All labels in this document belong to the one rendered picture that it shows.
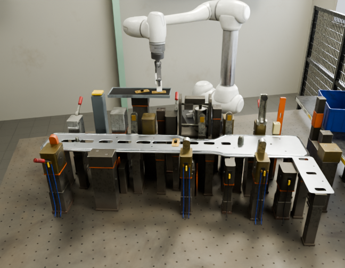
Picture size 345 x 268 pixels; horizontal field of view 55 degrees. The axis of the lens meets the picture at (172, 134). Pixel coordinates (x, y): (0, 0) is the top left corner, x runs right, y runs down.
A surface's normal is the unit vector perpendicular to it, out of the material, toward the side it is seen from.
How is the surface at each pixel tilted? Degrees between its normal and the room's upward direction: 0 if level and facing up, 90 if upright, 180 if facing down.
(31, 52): 90
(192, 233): 0
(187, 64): 90
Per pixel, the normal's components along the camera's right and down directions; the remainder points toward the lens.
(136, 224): -0.01, -0.89
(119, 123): -0.06, 0.45
